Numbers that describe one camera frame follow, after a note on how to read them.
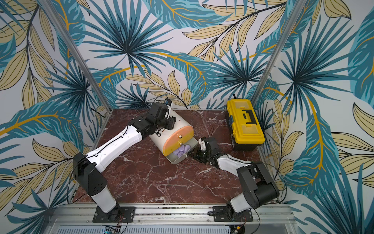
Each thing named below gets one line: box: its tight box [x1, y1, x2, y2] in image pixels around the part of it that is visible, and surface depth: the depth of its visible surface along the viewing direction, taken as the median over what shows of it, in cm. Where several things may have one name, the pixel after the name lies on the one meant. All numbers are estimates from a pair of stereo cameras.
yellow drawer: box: [163, 135, 194, 157], surface depth 84 cm
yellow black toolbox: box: [225, 98, 266, 152], surface depth 92 cm
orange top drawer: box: [162, 125, 194, 150], surface depth 79 cm
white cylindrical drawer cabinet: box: [149, 110, 195, 157], surface depth 80 cm
